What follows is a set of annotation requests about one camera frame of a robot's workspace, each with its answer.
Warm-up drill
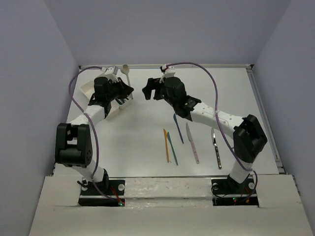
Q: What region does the white container left compartment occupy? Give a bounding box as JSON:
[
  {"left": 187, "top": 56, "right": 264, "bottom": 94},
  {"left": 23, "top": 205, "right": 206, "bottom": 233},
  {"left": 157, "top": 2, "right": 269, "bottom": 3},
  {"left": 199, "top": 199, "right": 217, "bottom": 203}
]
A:
[{"left": 80, "top": 80, "right": 119, "bottom": 118}]

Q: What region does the orange plastic knife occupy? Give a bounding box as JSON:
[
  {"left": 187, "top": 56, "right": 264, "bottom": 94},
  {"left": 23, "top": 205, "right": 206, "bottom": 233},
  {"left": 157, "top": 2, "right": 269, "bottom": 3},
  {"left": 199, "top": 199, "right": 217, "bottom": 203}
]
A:
[{"left": 163, "top": 129, "right": 169, "bottom": 163}]

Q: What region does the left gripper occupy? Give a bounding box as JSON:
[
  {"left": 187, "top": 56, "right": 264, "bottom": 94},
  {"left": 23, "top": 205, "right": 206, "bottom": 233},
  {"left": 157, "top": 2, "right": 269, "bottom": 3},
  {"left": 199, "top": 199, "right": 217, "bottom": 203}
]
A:
[{"left": 106, "top": 78, "right": 134, "bottom": 101}]

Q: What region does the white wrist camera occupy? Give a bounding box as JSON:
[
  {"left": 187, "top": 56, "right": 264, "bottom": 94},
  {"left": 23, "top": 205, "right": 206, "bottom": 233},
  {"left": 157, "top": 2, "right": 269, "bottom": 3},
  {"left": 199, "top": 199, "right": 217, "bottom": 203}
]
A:
[
  {"left": 160, "top": 64, "right": 176, "bottom": 78},
  {"left": 101, "top": 65, "right": 118, "bottom": 77}
]

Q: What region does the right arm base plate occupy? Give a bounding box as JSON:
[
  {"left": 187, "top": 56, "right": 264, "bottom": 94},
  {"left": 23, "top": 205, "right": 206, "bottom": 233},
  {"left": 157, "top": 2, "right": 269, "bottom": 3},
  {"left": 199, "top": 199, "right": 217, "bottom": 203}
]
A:
[{"left": 211, "top": 178, "right": 259, "bottom": 206}]

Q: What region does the white container right compartment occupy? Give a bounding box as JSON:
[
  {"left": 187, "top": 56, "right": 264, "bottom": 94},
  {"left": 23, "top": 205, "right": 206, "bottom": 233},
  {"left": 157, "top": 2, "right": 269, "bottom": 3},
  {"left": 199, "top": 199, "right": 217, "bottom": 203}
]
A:
[{"left": 115, "top": 98, "right": 133, "bottom": 110}]

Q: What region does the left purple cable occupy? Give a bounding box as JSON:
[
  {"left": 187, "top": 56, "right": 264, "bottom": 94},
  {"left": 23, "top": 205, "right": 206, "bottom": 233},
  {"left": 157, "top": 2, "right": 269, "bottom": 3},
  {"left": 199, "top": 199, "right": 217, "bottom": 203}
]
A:
[{"left": 68, "top": 65, "right": 124, "bottom": 206}]

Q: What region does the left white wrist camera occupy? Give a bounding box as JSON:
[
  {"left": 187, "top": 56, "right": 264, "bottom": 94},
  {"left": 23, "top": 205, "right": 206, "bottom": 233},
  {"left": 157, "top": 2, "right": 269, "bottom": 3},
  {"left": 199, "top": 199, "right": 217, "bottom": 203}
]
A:
[{"left": 101, "top": 65, "right": 118, "bottom": 77}]

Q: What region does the teal plastic knife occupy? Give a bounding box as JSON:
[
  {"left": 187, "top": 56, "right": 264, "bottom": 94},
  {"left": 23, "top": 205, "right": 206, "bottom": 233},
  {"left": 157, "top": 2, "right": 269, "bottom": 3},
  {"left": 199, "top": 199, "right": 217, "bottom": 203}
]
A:
[{"left": 167, "top": 132, "right": 179, "bottom": 166}]

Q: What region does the white front cover board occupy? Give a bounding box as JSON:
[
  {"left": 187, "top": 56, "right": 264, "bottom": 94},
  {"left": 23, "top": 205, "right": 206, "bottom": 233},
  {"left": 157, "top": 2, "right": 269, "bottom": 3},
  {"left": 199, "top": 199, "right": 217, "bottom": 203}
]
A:
[{"left": 30, "top": 175, "right": 313, "bottom": 236}]

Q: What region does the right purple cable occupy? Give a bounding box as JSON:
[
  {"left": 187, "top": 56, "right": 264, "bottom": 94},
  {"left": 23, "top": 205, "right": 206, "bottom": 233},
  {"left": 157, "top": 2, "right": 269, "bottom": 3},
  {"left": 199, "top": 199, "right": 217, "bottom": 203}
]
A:
[{"left": 166, "top": 61, "right": 258, "bottom": 205}]

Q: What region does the aluminium rail right edge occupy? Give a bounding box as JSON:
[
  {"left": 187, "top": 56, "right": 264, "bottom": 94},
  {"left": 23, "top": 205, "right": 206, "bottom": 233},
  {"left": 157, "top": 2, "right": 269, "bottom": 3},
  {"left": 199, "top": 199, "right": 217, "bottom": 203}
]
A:
[{"left": 246, "top": 68, "right": 287, "bottom": 175}]

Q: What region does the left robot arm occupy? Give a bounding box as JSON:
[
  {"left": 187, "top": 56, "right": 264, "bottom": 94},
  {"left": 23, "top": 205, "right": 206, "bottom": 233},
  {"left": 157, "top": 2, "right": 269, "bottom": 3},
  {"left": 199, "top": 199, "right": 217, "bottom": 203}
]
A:
[{"left": 55, "top": 76, "right": 134, "bottom": 194}]

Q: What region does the steel knife dark handle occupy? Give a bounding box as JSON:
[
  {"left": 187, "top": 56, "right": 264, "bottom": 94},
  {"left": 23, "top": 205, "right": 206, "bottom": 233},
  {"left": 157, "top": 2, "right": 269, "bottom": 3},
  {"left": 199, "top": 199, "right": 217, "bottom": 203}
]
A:
[{"left": 211, "top": 128, "right": 222, "bottom": 169}]

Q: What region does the aluminium rail back edge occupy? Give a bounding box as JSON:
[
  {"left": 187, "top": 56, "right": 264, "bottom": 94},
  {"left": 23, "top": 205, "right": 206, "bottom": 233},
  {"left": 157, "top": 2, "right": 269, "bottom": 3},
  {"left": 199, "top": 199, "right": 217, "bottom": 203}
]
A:
[{"left": 79, "top": 64, "right": 254, "bottom": 69}]

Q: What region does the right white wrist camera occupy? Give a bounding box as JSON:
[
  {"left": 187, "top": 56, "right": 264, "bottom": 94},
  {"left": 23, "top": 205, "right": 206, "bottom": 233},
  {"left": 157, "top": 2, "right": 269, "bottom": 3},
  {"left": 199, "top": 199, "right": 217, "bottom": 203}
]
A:
[{"left": 160, "top": 64, "right": 176, "bottom": 78}]

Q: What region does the beige plastic spoon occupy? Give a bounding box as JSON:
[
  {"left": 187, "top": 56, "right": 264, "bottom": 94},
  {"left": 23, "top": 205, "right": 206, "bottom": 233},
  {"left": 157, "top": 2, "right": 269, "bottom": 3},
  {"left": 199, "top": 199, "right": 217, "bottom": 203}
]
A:
[{"left": 121, "top": 64, "right": 131, "bottom": 87}]

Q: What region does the blue plastic knife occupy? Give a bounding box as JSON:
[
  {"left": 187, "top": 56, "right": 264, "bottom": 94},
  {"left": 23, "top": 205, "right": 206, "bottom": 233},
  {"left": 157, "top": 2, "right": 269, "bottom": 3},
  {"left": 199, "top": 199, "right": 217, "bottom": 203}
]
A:
[{"left": 173, "top": 113, "right": 184, "bottom": 144}]

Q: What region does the white container compartment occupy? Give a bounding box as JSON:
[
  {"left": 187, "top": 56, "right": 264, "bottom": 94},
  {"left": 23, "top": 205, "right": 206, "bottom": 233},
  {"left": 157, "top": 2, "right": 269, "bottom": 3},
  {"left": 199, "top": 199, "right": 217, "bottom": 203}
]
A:
[
  {"left": 115, "top": 98, "right": 133, "bottom": 110},
  {"left": 80, "top": 80, "right": 119, "bottom": 118}
]

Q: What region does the steel knife pink handle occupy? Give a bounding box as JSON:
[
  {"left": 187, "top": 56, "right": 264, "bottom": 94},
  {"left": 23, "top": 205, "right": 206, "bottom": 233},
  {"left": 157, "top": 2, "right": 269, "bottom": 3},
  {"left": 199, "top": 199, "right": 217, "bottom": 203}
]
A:
[{"left": 186, "top": 123, "right": 199, "bottom": 164}]

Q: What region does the aluminium rail edge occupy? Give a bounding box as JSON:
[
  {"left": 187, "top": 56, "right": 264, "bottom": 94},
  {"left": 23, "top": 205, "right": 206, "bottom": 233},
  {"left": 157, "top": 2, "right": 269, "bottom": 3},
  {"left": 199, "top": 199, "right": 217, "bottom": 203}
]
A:
[
  {"left": 246, "top": 68, "right": 287, "bottom": 175},
  {"left": 79, "top": 64, "right": 254, "bottom": 69}
]

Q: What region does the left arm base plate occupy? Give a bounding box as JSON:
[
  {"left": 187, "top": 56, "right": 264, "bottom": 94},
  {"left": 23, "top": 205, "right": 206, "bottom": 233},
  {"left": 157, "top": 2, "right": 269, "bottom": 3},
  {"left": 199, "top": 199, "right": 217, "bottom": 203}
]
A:
[{"left": 77, "top": 179, "right": 126, "bottom": 207}]

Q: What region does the purple cable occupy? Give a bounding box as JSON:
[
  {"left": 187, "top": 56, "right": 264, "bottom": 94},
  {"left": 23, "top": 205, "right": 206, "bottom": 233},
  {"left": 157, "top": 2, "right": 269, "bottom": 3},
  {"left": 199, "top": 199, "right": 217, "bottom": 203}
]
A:
[
  {"left": 166, "top": 61, "right": 258, "bottom": 205},
  {"left": 68, "top": 65, "right": 124, "bottom": 206}
]

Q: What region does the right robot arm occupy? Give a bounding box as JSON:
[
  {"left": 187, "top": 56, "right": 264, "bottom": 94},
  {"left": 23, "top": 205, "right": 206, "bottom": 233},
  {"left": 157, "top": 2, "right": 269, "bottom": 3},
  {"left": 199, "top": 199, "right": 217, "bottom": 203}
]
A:
[{"left": 142, "top": 77, "right": 267, "bottom": 193}]

